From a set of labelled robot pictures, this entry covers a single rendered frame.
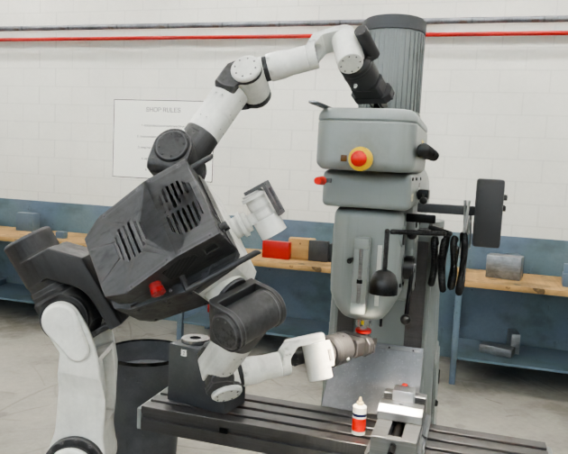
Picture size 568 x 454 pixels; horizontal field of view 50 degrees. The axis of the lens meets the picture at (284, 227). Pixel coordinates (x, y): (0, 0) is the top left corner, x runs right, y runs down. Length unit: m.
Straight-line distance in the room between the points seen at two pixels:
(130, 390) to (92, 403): 2.05
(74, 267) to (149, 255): 0.23
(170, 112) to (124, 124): 0.57
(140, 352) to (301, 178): 2.89
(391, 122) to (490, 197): 0.53
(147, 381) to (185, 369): 1.55
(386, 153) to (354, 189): 0.16
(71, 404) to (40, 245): 0.37
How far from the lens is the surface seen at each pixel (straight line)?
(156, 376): 3.54
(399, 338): 2.22
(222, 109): 1.56
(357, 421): 1.87
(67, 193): 7.39
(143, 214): 1.32
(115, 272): 1.34
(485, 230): 1.98
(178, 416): 1.99
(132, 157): 6.93
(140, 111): 6.90
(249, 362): 1.60
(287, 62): 1.61
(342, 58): 1.58
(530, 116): 6.01
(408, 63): 1.98
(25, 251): 1.50
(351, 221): 1.71
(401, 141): 1.57
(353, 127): 1.58
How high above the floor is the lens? 1.73
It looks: 6 degrees down
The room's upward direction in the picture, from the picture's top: 3 degrees clockwise
